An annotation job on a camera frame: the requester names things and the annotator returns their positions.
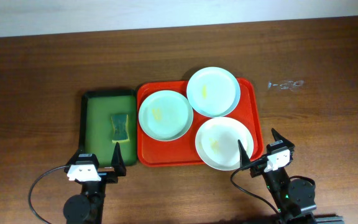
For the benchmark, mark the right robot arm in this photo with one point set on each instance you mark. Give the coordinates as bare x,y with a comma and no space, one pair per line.
293,196

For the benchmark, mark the red plastic tray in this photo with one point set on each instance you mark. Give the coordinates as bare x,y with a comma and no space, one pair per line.
182,151

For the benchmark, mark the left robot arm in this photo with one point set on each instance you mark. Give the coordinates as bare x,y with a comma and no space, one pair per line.
87,207

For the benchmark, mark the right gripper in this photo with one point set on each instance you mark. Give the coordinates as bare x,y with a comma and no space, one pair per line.
289,147

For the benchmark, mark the light blue plate top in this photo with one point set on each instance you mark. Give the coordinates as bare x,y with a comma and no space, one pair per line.
213,92

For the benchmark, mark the white cream plate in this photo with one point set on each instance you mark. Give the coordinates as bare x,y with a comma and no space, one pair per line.
217,140

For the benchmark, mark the black aluminium rail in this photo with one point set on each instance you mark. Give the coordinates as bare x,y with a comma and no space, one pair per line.
329,220

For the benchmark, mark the light green plate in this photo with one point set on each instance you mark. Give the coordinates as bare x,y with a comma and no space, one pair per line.
165,115

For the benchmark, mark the green plastic tray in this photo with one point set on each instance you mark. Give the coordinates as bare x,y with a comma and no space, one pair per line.
97,124

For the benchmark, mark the green yellow sponge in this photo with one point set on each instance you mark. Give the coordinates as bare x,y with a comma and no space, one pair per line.
120,128

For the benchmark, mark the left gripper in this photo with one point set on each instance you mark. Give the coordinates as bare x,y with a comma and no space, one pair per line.
107,177

